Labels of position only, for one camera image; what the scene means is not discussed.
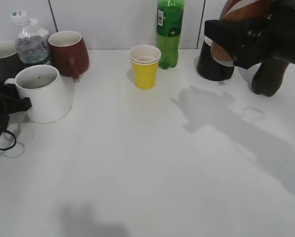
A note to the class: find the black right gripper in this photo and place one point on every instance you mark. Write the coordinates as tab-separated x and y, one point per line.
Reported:
247	43

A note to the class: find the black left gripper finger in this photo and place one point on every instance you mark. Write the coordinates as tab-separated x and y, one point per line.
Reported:
10	101

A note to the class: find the brown Nescafe coffee bottle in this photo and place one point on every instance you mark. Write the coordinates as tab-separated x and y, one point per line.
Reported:
235	11

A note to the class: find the white ceramic mug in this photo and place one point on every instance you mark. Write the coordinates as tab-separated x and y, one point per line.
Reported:
48	95

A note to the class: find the yellow paper cup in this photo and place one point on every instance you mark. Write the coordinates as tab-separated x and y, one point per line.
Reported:
144	60

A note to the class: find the dark green ceramic mug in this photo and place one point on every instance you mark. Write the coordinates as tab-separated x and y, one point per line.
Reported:
10	64

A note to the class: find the black ceramic mug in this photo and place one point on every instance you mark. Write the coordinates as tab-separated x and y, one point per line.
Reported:
208	68

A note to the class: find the cola bottle red label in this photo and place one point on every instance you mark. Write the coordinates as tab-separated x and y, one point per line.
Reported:
269	77

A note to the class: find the clear water bottle green label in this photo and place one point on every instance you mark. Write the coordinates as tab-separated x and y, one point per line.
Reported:
29	43

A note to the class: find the white bottle behind water bottle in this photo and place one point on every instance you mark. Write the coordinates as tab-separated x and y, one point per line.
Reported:
42	32

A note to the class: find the red-brown ceramic mug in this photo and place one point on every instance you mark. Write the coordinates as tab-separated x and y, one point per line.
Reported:
69	53

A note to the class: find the green soda bottle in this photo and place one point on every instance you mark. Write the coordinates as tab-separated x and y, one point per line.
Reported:
168	28

